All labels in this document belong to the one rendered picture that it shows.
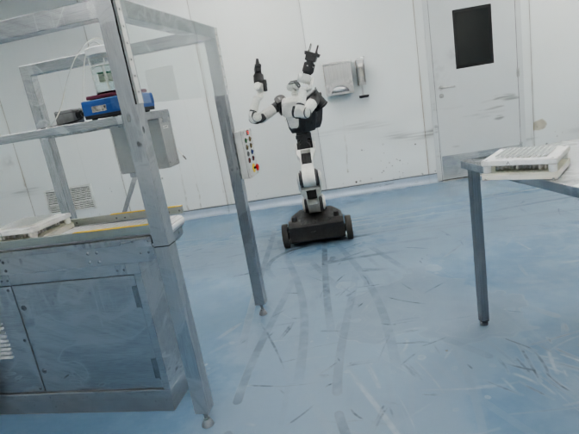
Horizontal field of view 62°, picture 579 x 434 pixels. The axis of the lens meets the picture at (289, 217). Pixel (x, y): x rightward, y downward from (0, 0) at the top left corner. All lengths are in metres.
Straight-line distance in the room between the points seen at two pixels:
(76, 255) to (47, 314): 0.37
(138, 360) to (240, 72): 3.94
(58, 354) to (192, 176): 3.68
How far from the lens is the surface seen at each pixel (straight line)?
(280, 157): 5.55
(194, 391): 2.04
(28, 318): 2.40
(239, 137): 2.62
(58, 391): 2.53
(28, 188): 6.55
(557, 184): 1.79
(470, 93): 5.76
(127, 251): 1.94
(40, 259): 2.17
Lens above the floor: 1.23
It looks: 14 degrees down
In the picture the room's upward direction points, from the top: 10 degrees counter-clockwise
